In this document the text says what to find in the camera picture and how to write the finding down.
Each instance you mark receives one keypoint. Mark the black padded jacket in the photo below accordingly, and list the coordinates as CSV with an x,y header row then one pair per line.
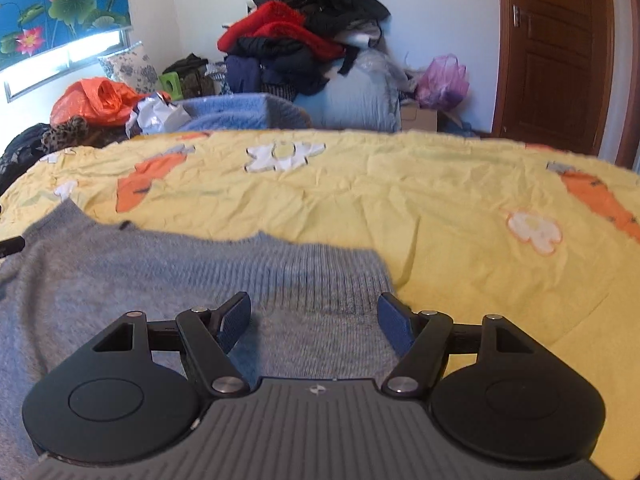
x,y
285,52

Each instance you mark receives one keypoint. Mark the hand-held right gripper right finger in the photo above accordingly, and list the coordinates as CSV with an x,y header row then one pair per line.
x,y
395,325

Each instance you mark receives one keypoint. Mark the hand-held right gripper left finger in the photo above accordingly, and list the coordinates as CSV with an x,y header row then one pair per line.
x,y
234,322

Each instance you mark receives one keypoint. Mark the grey sweater with navy sleeves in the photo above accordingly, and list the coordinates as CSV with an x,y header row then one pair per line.
x,y
125,270

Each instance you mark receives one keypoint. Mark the window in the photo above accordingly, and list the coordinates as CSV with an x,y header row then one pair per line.
x,y
65,60

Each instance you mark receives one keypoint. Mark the orange plastic bag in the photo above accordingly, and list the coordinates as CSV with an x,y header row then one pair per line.
x,y
95,100

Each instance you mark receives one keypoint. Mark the yellow printed bedspread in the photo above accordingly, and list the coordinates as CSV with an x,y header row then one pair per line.
x,y
450,220

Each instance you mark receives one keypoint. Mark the grey floral cushion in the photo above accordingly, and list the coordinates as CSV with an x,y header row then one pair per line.
x,y
130,67

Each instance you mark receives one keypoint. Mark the green stool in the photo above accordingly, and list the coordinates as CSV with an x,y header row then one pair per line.
x,y
169,82

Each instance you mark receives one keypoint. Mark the dark floral cloth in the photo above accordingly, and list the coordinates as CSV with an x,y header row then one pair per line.
x,y
20,152

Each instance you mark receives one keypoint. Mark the cardboard box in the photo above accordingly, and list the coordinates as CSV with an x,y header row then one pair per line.
x,y
417,119

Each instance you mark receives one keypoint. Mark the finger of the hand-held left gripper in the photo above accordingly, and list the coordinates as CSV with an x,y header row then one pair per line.
x,y
11,247

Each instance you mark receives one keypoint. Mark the clear plastic bag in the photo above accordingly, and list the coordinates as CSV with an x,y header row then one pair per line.
x,y
380,65

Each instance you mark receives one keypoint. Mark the red garment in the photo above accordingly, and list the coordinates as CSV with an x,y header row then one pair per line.
x,y
280,17

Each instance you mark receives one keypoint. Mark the white crumpled plastic bag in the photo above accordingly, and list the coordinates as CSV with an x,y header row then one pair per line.
x,y
160,115

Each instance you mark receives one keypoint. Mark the light blue fleece blanket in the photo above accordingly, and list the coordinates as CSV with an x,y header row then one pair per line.
x,y
235,110

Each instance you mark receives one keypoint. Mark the leopard print cloth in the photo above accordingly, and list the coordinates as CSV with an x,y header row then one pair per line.
x,y
67,132

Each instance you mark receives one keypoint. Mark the brown wooden door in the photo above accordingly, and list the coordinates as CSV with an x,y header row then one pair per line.
x,y
555,70

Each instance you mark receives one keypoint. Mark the dark bag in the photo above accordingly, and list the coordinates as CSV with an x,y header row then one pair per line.
x,y
187,67

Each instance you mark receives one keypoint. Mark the lotus print curtain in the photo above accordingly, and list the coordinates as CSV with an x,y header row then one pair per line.
x,y
60,5

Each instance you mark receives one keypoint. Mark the pale grey quilt bundle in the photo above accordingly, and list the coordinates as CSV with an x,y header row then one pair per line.
x,y
350,100

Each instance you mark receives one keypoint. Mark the navy garment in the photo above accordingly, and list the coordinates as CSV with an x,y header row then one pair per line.
x,y
245,72

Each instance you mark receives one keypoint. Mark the pink plastic bag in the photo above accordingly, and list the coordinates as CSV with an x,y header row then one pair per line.
x,y
442,82

